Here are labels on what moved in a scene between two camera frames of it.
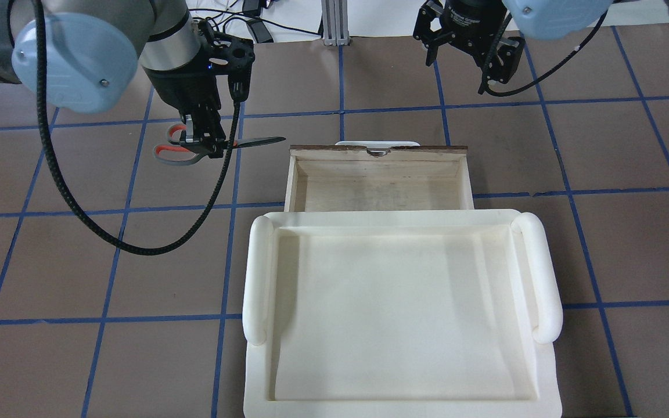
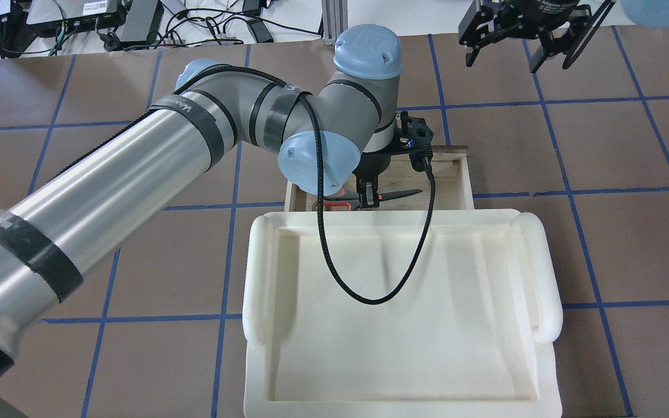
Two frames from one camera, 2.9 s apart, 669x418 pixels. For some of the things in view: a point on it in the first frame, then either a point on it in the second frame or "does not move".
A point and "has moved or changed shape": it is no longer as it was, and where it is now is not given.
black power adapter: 252,8 does not move
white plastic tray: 400,313 does not move
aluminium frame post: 334,17 does not move
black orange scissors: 172,152 has moved or changed shape
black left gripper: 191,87 to 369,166
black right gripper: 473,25 to 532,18
